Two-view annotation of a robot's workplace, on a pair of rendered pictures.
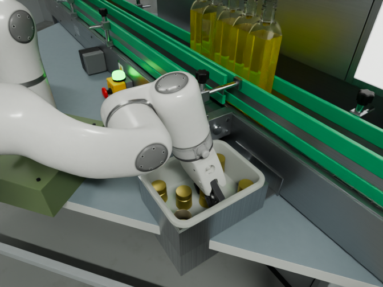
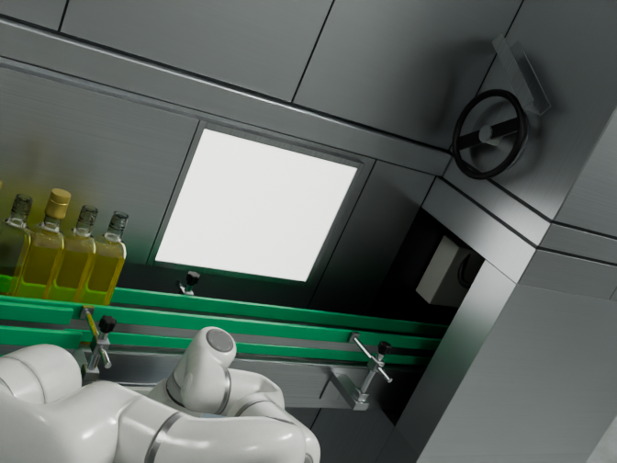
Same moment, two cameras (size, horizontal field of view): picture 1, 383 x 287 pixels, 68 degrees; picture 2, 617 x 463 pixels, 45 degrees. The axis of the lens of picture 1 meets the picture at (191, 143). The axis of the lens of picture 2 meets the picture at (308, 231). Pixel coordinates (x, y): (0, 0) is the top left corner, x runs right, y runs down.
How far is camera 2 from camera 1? 127 cm
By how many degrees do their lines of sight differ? 81
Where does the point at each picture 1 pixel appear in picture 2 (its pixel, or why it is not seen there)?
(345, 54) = (145, 242)
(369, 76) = (169, 255)
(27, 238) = not seen: outside the picture
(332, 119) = (173, 306)
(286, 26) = (70, 222)
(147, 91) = (213, 357)
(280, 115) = (151, 325)
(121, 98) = (218, 373)
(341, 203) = not seen: hidden behind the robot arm
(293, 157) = (173, 356)
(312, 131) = (187, 325)
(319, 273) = not seen: hidden behind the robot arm
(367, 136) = (205, 308)
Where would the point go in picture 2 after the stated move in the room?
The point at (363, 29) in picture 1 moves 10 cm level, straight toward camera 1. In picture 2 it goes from (162, 220) to (196, 244)
